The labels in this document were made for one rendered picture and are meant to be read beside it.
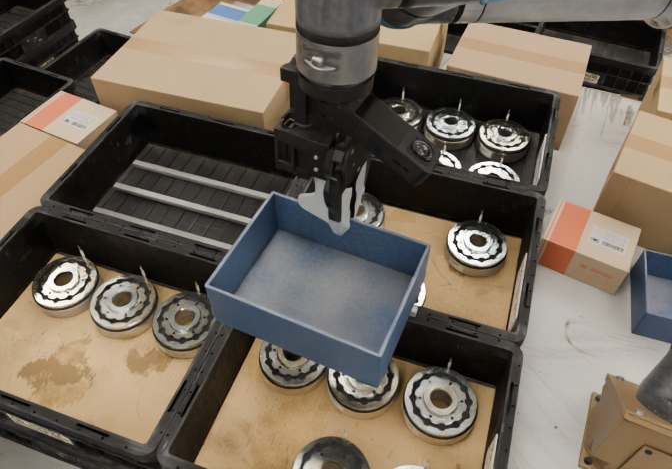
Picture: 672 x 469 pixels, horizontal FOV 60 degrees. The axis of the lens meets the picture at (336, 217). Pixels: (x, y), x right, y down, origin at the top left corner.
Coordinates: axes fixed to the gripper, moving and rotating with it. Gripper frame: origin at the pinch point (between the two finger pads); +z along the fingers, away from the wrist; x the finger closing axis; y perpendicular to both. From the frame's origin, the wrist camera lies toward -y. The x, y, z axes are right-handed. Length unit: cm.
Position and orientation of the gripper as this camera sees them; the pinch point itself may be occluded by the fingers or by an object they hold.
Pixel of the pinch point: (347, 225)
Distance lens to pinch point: 67.6
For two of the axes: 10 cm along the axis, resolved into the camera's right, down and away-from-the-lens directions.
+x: -4.4, 6.3, -6.4
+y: -9.0, -3.3, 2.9
